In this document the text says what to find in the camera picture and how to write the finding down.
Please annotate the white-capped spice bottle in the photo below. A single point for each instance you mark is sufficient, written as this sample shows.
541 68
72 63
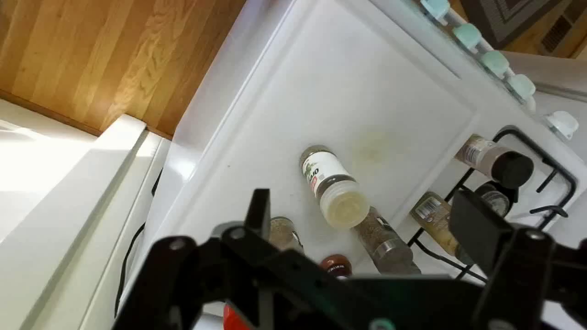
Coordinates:
334 188

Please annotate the teal stove knob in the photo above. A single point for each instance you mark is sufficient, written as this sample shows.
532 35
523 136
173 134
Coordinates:
496 63
521 87
468 35
437 10

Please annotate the white kitchen counter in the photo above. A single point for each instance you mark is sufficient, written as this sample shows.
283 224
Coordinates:
61 265

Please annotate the white cutting board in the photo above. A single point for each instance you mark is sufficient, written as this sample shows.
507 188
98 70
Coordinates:
296 74

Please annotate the white gas stove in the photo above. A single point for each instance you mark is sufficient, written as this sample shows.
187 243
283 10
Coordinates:
288 290

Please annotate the yellow spice bottle silver cap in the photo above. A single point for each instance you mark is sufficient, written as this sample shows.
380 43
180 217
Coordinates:
433 217

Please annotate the black-capped spice bottle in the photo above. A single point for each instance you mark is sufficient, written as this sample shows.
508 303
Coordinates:
503 166

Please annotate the small silver-lid spice jar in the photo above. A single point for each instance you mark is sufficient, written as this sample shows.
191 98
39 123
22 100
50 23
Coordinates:
283 235

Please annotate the black stove burner grate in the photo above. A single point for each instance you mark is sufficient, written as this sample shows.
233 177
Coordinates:
538 202

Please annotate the red-capped spice bottle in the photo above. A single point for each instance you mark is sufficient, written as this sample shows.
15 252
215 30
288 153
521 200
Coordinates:
336 265

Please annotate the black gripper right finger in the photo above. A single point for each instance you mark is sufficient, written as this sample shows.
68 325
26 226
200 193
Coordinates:
479 230

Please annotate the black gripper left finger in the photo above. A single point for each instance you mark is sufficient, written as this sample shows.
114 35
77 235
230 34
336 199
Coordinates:
257 217

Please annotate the white stove knob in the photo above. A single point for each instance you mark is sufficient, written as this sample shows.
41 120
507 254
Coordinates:
562 123

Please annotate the silver-capped spice bottle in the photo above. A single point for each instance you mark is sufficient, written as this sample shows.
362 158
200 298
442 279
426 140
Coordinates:
384 246

